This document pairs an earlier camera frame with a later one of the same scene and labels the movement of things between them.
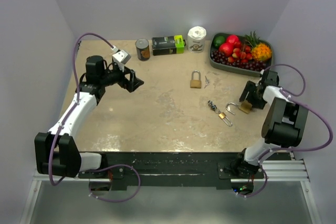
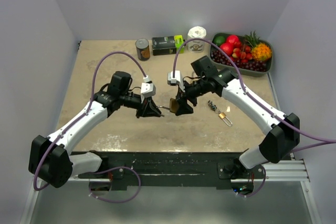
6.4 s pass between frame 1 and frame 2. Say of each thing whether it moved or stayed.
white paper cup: stayed
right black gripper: moved
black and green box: stayed
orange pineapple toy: stayed
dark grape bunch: stayed
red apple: stayed
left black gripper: moved
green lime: stayed
